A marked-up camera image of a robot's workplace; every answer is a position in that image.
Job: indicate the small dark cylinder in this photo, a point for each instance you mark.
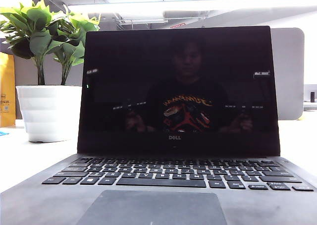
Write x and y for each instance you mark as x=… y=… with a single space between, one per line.
x=312 y=96

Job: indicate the black Dell laptop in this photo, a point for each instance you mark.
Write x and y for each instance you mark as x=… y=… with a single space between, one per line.
x=173 y=86

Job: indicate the tall yellow paper box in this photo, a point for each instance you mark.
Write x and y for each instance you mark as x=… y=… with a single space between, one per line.
x=6 y=91

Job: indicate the blue microfibre cloth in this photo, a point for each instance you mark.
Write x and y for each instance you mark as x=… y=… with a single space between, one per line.
x=4 y=133

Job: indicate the red hanging sign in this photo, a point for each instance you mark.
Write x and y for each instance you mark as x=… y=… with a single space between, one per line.
x=178 y=25

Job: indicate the artificial plant in white pot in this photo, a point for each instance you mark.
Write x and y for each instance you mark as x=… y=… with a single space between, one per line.
x=49 y=116

